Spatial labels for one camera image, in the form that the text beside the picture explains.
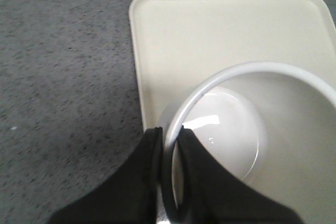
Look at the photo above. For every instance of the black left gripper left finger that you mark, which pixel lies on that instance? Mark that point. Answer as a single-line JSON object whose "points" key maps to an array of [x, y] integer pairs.
{"points": [[129, 195]]}

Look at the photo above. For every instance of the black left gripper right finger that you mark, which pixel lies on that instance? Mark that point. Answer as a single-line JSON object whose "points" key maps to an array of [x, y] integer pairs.
{"points": [[211, 194]]}

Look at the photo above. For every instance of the white smiley face mug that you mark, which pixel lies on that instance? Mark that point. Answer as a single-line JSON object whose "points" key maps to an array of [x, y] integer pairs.
{"points": [[271, 125]]}

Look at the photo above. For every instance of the cream rectangular plastic tray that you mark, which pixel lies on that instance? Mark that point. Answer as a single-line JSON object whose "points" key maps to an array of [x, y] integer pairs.
{"points": [[178, 44]]}

